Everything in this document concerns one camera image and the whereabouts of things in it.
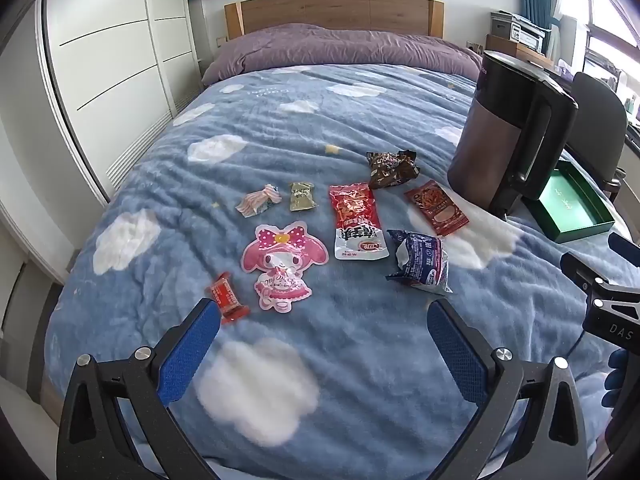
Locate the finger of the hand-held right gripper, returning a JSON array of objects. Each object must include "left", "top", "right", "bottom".
[
  {"left": 607, "top": 232, "right": 640, "bottom": 262},
  {"left": 560, "top": 251, "right": 640, "bottom": 312}
]

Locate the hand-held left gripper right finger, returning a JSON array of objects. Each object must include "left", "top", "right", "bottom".
[{"left": 426, "top": 298, "right": 591, "bottom": 480}]

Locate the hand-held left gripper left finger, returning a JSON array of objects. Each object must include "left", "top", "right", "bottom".
[{"left": 56, "top": 297, "right": 223, "bottom": 480}]

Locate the small red candy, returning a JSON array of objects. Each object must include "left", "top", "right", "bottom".
[{"left": 206, "top": 271, "right": 251, "bottom": 326}]

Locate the green tray box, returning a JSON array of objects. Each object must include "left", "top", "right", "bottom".
[{"left": 522, "top": 161, "right": 616, "bottom": 244}]

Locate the blue and white snack packet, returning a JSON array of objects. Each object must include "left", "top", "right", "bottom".
[{"left": 385, "top": 229, "right": 453, "bottom": 295}]

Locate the pink cartoon character packet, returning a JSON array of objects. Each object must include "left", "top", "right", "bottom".
[{"left": 241, "top": 224, "right": 331, "bottom": 314}]

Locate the dark red snack packet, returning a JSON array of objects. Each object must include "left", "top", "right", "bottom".
[{"left": 404, "top": 180, "right": 470, "bottom": 237}]

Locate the pink striped candy packet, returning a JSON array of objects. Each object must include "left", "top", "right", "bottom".
[{"left": 236, "top": 184, "right": 282, "bottom": 218}]

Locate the red and white snack packet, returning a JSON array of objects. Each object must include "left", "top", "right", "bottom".
[{"left": 328, "top": 183, "right": 390, "bottom": 262}]

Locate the olive green small packet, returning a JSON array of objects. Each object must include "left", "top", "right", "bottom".
[{"left": 289, "top": 181, "right": 320, "bottom": 212}]

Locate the brown snack packet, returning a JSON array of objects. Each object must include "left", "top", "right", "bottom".
[{"left": 366, "top": 149, "right": 421, "bottom": 190}]

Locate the person's right hand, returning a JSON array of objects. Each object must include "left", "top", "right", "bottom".
[{"left": 604, "top": 349, "right": 640, "bottom": 411}]

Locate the dark grey chair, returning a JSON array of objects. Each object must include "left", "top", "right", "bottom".
[{"left": 565, "top": 71, "right": 628, "bottom": 196}]

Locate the bronze metallic bin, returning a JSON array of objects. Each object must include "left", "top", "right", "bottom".
[{"left": 446, "top": 50, "right": 580, "bottom": 221}]

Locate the wooden nightstand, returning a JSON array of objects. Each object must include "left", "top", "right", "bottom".
[{"left": 485, "top": 34, "right": 556, "bottom": 68}]

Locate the grey printer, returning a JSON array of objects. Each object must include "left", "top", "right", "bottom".
[{"left": 487, "top": 10, "right": 551, "bottom": 46}]

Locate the white wardrobe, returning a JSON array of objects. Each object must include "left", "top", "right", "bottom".
[{"left": 42, "top": 0, "right": 203, "bottom": 201}]

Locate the purple pillow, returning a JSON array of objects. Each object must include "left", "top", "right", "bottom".
[{"left": 201, "top": 23, "right": 483, "bottom": 86}]

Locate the wooden headboard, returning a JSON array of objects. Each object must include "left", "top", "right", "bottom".
[{"left": 224, "top": 0, "right": 445, "bottom": 41}]

